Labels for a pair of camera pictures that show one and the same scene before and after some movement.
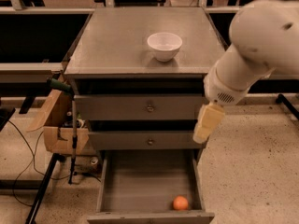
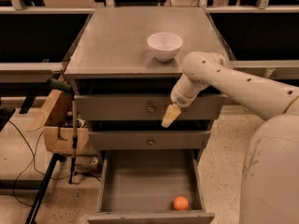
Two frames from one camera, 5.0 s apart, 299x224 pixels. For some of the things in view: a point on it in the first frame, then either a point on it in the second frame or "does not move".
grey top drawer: (137, 106) does not move
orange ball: (180, 203) does not move
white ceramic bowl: (164, 45) does not move
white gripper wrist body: (220, 91) to (181, 99)
